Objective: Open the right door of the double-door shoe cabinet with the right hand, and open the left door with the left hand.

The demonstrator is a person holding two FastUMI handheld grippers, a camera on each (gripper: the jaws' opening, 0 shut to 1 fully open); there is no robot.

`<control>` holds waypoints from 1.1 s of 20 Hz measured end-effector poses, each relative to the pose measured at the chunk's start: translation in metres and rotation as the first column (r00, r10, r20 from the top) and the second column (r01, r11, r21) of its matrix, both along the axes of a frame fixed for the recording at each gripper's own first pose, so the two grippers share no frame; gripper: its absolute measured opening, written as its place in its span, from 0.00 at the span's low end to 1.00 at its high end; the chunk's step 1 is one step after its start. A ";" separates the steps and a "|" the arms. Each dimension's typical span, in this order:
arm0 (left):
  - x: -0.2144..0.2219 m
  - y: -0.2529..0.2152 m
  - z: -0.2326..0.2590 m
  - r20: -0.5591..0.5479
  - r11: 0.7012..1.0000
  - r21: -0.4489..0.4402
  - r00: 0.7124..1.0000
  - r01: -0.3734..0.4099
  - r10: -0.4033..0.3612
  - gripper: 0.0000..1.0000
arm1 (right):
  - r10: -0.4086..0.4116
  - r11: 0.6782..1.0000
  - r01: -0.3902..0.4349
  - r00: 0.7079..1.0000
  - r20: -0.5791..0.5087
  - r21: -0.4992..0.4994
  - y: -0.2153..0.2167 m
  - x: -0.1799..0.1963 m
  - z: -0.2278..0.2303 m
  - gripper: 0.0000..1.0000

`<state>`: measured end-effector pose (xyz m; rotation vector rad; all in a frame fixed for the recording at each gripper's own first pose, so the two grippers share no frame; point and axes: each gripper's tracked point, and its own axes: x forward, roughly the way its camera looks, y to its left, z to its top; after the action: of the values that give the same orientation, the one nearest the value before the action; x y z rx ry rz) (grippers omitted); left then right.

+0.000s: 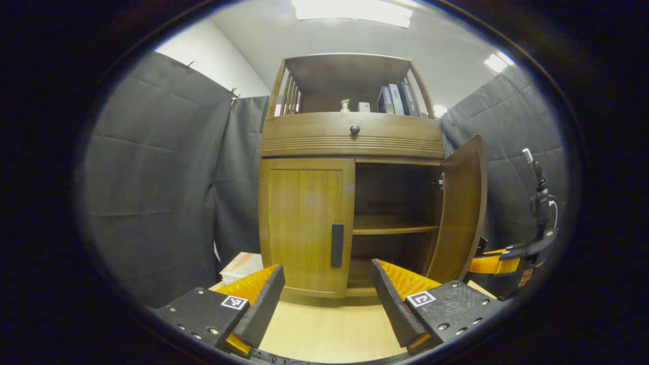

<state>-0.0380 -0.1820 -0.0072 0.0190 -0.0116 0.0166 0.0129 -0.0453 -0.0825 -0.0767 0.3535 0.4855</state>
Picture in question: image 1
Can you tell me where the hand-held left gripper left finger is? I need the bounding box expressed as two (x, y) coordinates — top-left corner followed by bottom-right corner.
(152, 264), (286, 358)

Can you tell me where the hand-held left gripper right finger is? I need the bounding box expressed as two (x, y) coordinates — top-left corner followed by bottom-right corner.
(370, 259), (508, 355)

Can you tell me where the wooden cabinet door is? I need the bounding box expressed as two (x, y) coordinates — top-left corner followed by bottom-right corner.
(426, 134), (488, 284)
(259, 158), (355, 299)

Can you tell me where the wooden double-door shoe cabinet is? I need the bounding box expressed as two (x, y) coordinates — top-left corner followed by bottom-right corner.
(258, 53), (488, 300)

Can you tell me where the wooden cabinet inner shelf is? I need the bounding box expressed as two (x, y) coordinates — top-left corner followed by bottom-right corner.
(352, 214), (440, 235)

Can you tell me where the stack of pale books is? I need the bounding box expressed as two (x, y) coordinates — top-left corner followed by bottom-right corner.
(220, 252), (264, 285)

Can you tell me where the dark book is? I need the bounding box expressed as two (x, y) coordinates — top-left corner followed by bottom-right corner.
(398, 81), (420, 117)

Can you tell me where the black backdrop cloth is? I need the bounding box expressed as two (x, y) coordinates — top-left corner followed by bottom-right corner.
(84, 51), (568, 310)

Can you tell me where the light grey book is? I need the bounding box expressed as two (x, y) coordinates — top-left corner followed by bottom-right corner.
(388, 84), (405, 116)

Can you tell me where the blue book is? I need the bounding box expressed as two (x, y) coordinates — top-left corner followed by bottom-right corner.
(378, 86), (395, 115)

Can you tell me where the large ceiling light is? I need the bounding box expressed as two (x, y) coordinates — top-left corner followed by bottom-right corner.
(292, 0), (414, 28)

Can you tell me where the black left door handle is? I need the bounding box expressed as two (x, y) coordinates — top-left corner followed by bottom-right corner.
(331, 224), (344, 268)

